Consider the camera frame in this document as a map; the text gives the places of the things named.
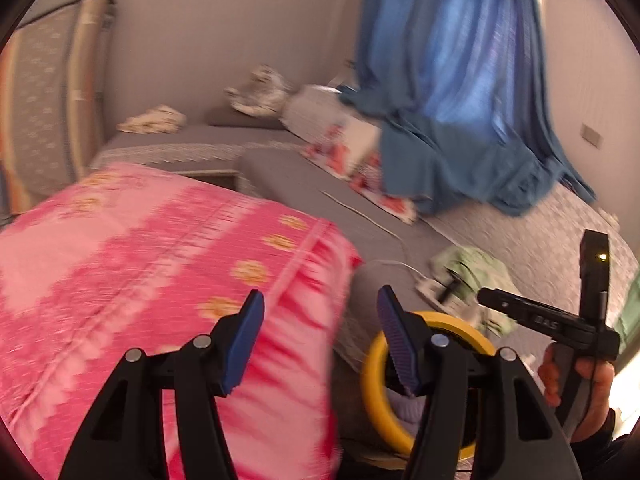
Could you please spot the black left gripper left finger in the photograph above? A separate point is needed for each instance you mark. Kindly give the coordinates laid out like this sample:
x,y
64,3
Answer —
x,y
123,434

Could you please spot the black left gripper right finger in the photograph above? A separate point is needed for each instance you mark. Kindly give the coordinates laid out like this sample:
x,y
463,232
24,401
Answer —
x,y
491,400

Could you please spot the yellow rim trash bin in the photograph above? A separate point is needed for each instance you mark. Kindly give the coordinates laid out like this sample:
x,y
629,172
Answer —
x,y
373,383

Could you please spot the right hand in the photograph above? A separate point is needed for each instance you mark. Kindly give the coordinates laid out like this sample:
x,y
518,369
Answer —
x,y
590,409

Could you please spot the purple foam fruit net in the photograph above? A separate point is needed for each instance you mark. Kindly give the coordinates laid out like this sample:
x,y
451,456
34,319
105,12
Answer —
x,y
408,409

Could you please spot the green white cloth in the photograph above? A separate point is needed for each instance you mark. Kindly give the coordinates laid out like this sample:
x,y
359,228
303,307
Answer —
x,y
469,269

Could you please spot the white power strip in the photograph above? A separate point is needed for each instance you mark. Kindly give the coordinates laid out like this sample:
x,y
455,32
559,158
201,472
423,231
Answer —
x,y
438,296

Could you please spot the pink floral blanket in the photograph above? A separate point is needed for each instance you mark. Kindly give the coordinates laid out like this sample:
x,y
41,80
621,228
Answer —
x,y
136,257

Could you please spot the blue curtain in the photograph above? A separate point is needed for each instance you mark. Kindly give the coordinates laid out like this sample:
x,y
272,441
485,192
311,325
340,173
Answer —
x,y
459,89

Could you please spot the baby print pillow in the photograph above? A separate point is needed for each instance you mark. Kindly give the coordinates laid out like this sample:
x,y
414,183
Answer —
x,y
348,150

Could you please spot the cream crumpled cloth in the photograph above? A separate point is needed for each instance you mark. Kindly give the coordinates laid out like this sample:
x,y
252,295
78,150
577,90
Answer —
x,y
159,119

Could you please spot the grey quilted pillow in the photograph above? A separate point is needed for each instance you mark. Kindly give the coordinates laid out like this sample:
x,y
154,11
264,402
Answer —
x,y
313,110

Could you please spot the white tiger plush toy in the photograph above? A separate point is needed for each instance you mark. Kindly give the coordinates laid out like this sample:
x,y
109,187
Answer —
x,y
264,95

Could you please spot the striped grey upright mattress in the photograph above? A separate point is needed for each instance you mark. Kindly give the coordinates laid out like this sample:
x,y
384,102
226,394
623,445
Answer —
x,y
52,125

